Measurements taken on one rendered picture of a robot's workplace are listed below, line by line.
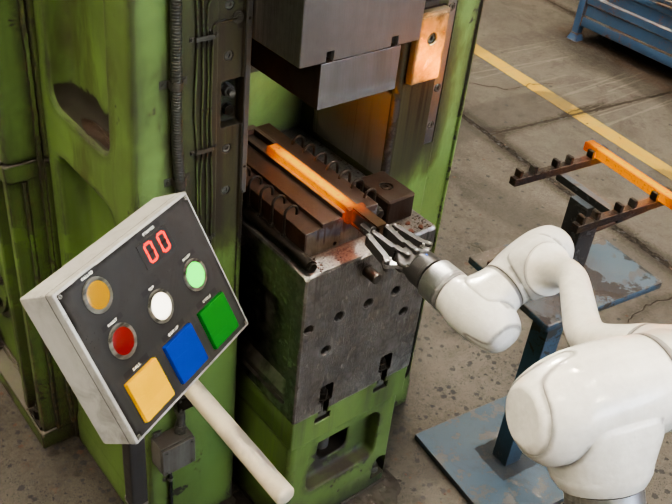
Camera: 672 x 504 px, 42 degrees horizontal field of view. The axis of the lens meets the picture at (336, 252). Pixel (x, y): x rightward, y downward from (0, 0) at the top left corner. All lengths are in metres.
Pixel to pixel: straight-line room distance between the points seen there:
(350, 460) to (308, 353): 0.58
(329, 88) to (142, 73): 0.35
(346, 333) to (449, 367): 1.05
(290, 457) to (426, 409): 0.75
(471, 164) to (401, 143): 2.07
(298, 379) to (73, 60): 0.85
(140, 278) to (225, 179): 0.44
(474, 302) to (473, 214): 2.18
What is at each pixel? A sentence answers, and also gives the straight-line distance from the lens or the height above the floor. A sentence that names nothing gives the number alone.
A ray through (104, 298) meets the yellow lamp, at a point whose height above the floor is 1.16.
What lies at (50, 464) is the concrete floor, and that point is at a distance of 2.69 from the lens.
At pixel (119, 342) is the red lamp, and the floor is 1.09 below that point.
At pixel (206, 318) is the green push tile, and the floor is 1.03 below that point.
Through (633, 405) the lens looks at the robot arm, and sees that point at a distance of 1.10.
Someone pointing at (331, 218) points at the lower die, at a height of 0.99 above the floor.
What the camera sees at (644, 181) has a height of 1.02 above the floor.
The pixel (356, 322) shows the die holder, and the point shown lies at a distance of 2.02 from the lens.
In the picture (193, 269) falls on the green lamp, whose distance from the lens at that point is 1.52.
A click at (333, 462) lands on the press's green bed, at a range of 2.46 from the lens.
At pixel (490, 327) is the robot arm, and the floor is 1.01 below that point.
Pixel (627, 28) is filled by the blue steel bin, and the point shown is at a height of 0.20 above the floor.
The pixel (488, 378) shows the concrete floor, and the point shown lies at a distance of 3.02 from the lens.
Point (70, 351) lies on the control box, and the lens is 1.38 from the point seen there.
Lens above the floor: 2.04
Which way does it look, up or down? 36 degrees down
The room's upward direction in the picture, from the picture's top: 7 degrees clockwise
